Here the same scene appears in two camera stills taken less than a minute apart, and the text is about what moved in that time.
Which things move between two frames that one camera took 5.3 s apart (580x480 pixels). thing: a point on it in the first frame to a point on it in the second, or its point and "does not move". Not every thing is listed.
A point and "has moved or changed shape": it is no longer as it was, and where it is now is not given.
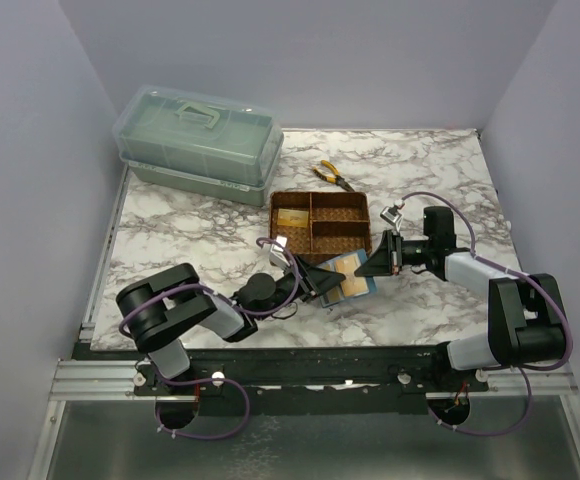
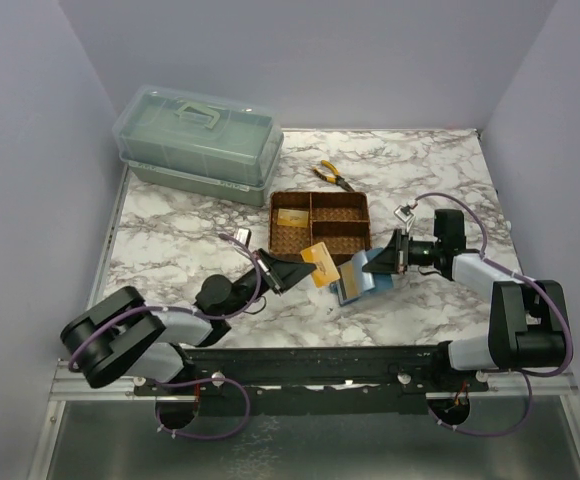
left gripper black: [300, 278] to [269, 271]
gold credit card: [291, 217] does not move
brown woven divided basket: [319, 225] does not move
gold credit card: [332, 296] to [352, 281]
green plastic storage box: [199, 143] does not move
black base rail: [313, 380] does not move
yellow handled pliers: [338, 179] does not move
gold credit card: [346, 265] to [325, 271]
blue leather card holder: [353, 285] has moved or changed shape
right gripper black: [395, 254] does not move
